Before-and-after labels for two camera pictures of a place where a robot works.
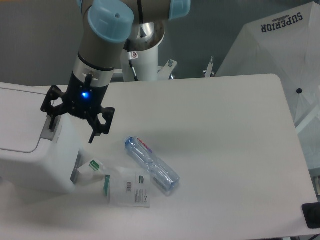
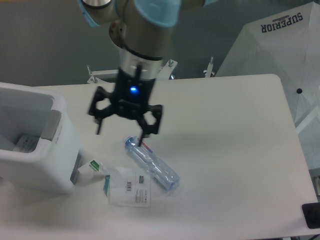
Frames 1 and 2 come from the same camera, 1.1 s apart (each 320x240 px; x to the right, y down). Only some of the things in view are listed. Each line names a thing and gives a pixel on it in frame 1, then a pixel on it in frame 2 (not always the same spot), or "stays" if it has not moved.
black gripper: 81,100 → 130,98
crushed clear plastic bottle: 164,177 stays
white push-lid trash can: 34,158 stays
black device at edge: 311,213 stays
